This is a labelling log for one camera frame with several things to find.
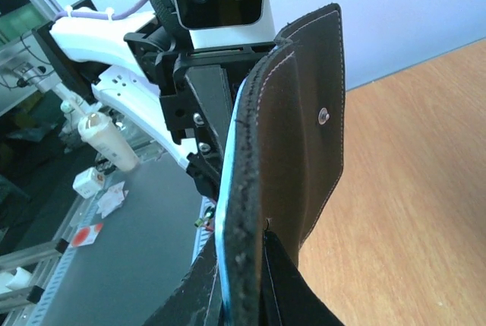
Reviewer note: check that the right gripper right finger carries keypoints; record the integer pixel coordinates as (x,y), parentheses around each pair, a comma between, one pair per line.
(285,297)

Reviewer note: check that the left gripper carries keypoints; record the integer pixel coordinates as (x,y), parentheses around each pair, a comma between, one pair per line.
(197,95)

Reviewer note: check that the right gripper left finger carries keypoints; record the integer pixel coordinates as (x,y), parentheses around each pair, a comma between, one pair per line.
(198,299)

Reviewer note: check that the black card holder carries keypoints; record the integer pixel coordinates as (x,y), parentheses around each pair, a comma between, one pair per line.
(283,156)

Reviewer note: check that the red circle card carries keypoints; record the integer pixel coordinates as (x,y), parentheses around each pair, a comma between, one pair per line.
(86,235)

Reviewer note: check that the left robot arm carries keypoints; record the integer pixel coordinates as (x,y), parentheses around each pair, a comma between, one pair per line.
(117,55)

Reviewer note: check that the white crumpled card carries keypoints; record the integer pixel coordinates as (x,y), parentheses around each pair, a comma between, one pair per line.
(112,199)

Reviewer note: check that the white plastic bottle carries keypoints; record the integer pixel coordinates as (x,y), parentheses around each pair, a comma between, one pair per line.
(99,131)

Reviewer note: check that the white power adapter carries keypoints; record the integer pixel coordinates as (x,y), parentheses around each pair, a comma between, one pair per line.
(88,182)

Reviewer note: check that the grey slotted cable duct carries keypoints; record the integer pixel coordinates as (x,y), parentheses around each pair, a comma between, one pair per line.
(81,214)

